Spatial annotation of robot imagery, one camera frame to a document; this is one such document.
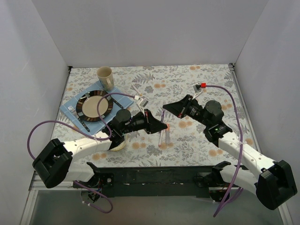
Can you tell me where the black base frame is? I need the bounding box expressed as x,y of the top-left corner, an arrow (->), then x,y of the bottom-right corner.
42,165 -> 268,200

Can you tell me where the purple pen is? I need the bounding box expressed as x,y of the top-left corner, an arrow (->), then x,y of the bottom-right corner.
160,110 -> 165,123

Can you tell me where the white pen yellow tip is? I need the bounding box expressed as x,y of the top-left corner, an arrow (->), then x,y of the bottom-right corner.
132,84 -> 143,96

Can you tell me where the black handled table knife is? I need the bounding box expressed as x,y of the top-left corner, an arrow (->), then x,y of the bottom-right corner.
113,99 -> 124,109

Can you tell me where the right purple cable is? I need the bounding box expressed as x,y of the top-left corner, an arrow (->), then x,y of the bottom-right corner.
206,84 -> 244,218

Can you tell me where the silver fork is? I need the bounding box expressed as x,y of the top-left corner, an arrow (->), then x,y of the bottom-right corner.
67,106 -> 78,117

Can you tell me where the beige mug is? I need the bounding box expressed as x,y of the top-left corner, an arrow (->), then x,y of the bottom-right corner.
97,67 -> 114,91

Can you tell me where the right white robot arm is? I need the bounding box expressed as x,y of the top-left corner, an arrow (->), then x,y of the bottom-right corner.
163,95 -> 298,210

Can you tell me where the grey orange highlighter pen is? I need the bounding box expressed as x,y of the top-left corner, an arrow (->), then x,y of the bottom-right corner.
165,129 -> 170,145

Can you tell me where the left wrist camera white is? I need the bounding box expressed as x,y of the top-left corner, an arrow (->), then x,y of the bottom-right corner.
134,95 -> 149,114

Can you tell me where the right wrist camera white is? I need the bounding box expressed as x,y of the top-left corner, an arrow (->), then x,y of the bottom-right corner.
192,83 -> 206,99

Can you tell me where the patterned bowl yellow centre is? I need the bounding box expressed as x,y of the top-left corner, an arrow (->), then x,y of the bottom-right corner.
110,139 -> 127,151

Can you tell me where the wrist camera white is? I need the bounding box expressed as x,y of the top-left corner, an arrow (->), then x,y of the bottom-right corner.
134,95 -> 149,114
192,83 -> 206,99

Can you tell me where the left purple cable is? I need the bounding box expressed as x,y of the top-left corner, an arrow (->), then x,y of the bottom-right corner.
27,91 -> 136,214

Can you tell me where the dark rimmed beige plate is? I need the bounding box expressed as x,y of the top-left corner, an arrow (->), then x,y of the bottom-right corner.
75,90 -> 113,122

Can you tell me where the purple cable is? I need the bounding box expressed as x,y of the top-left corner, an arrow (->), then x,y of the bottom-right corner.
206,84 -> 244,218
27,91 -> 136,214

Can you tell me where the blue tiled placemat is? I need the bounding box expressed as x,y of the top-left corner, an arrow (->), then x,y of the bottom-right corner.
60,81 -> 133,135

